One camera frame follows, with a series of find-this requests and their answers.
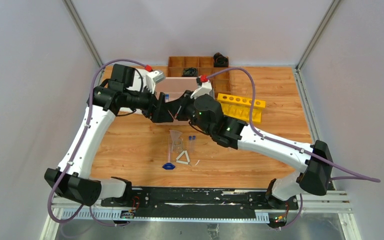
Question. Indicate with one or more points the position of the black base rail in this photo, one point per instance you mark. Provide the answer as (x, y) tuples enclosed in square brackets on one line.
[(188, 203)]

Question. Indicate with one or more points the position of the small glass beaker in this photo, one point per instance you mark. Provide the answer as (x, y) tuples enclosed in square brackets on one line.
[(178, 146)]

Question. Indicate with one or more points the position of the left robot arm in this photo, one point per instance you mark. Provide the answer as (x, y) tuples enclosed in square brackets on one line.
[(126, 88)]

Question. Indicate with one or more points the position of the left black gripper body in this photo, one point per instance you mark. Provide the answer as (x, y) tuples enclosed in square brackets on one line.
[(155, 108)]

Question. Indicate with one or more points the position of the wooden compartment tray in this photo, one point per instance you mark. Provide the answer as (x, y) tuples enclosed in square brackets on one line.
[(220, 83)]

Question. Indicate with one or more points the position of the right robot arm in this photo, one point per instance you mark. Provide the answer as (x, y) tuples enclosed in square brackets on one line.
[(311, 162)]

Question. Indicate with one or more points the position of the white clay triangle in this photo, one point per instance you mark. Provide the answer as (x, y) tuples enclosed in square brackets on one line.
[(183, 158)]

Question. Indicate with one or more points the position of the glass funnel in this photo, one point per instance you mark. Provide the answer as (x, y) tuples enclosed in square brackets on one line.
[(176, 137)]

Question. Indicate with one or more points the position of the black object in tray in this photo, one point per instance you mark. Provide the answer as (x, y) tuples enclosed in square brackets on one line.
[(190, 72)]

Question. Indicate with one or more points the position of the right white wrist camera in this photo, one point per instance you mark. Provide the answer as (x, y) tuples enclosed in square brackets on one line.
[(204, 88)]

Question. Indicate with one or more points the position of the yellow test tube rack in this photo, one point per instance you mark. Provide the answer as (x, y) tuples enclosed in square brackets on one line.
[(240, 107)]

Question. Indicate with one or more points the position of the black object behind tray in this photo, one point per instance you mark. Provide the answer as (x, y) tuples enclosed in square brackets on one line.
[(220, 61)]

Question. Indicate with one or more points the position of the white plastic lid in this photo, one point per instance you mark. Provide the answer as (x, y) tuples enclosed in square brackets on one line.
[(139, 81)]

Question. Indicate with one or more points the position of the pink plastic bin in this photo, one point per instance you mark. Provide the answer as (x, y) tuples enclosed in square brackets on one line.
[(175, 87)]

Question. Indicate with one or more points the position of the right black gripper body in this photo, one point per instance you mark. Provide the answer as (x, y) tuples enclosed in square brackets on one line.
[(193, 117)]

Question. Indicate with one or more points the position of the blue round cap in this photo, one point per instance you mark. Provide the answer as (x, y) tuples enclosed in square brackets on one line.
[(168, 166)]

